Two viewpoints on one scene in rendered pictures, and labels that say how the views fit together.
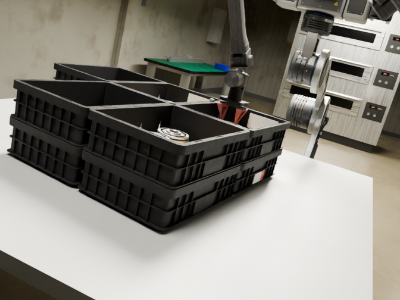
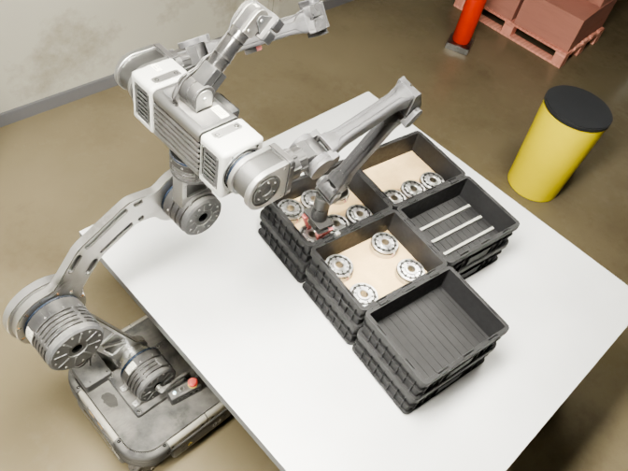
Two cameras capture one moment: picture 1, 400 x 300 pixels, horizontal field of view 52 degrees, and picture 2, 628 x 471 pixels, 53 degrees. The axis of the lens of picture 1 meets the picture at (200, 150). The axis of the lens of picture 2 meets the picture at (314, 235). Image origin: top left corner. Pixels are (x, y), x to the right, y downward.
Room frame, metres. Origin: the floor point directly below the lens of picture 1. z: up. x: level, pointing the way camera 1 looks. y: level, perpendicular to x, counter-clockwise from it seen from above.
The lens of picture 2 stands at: (3.05, 0.33, 2.56)
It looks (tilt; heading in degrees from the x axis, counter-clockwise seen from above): 49 degrees down; 196
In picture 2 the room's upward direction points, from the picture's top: 15 degrees clockwise
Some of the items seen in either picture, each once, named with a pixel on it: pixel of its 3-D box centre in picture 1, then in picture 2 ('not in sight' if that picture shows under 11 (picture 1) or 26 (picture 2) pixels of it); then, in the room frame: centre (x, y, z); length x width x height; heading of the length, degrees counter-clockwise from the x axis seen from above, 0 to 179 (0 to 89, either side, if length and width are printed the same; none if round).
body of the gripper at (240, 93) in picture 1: (235, 94); (320, 213); (1.61, -0.08, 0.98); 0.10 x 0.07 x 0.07; 62
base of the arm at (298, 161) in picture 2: not in sight; (288, 164); (1.93, -0.11, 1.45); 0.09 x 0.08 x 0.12; 71
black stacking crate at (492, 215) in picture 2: (95, 111); (453, 226); (1.26, 0.35, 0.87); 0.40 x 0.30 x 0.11; 153
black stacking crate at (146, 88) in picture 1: (166, 107); (376, 266); (1.62, 0.17, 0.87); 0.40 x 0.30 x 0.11; 153
